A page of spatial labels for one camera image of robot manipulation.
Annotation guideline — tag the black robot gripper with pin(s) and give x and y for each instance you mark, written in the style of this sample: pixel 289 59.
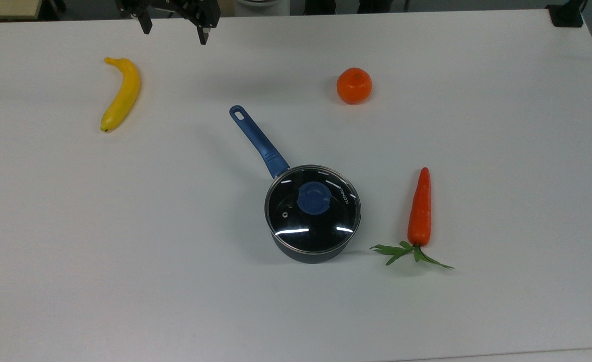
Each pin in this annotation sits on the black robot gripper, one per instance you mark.
pixel 185 9

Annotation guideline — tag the glass lid with blue knob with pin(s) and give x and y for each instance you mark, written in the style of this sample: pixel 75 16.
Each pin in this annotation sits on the glass lid with blue knob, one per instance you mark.
pixel 314 198

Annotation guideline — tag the yellow toy banana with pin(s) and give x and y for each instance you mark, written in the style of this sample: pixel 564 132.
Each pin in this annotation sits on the yellow toy banana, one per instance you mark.
pixel 123 93

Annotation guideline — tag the white round base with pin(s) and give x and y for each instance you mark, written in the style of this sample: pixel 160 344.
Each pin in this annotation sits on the white round base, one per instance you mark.
pixel 263 6

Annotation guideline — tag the black furniture foot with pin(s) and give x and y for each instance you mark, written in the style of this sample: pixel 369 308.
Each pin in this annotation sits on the black furniture foot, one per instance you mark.
pixel 320 6
pixel 381 5

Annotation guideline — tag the light wooden table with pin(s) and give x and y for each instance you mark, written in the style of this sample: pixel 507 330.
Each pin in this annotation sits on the light wooden table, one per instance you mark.
pixel 4 7

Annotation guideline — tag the orange toy tangerine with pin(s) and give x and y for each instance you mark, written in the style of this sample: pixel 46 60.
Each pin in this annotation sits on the orange toy tangerine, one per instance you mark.
pixel 354 86

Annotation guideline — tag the orange toy carrot green leaves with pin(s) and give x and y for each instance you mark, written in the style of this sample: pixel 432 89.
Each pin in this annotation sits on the orange toy carrot green leaves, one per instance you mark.
pixel 420 211

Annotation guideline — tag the black clamp mount pole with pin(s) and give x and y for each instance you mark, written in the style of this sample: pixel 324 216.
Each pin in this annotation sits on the black clamp mount pole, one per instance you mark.
pixel 566 14

